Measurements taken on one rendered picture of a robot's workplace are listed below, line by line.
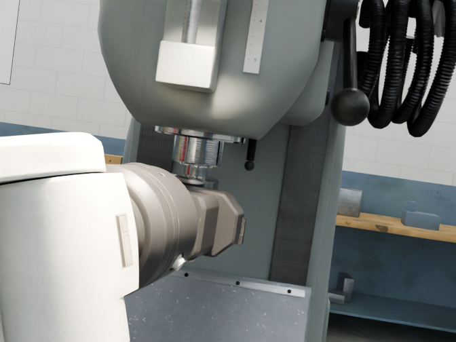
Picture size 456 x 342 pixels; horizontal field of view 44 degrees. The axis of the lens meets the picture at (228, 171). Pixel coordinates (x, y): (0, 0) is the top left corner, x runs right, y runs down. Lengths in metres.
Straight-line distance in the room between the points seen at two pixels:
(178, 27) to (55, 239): 0.19
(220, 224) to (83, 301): 0.20
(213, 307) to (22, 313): 0.63
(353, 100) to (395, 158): 4.40
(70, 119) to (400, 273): 3.09
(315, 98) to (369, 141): 4.16
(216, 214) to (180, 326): 0.46
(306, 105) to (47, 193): 0.39
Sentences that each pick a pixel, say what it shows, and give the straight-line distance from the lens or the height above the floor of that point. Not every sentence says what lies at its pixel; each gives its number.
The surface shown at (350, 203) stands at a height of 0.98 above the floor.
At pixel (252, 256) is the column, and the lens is 0.92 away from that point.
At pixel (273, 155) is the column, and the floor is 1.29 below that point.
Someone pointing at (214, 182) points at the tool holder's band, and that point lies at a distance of 0.52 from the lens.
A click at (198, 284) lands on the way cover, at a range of 0.92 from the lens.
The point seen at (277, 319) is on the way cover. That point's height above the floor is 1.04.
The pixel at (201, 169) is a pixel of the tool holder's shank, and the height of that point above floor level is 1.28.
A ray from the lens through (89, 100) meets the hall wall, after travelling 5.01.
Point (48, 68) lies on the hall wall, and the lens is 5.17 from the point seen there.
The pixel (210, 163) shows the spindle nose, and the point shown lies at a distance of 0.51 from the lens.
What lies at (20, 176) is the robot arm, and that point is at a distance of 0.29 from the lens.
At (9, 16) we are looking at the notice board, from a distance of 5.39.
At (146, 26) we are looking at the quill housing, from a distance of 0.46.
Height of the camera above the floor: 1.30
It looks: 3 degrees down
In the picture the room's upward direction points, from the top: 8 degrees clockwise
